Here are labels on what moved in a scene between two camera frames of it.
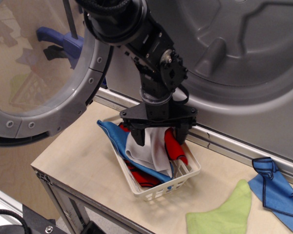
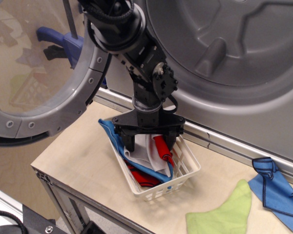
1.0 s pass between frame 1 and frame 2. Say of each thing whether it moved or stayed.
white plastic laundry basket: stayed
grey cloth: stayed
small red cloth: moved
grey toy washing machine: stayed
